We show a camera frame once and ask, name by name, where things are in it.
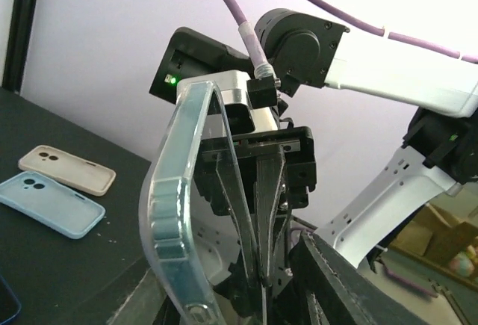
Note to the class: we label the left black frame post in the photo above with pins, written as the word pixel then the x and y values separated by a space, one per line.
pixel 21 23

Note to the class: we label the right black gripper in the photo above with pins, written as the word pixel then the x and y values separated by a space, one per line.
pixel 258 180

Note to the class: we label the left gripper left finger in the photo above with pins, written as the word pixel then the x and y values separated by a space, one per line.
pixel 148 303

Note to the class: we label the dark blue phone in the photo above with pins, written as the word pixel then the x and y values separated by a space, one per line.
pixel 10 305

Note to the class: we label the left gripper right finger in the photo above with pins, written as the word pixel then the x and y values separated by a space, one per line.
pixel 329 290

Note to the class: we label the beige phone case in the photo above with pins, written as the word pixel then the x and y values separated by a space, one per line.
pixel 68 169

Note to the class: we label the light blue phone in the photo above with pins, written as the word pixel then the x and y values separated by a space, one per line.
pixel 54 205

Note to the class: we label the cardboard box with toys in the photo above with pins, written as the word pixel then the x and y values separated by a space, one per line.
pixel 442 242

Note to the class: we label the teal phone with ring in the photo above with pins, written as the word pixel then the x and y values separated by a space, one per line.
pixel 165 205

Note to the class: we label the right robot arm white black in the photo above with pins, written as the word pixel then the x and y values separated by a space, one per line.
pixel 286 50

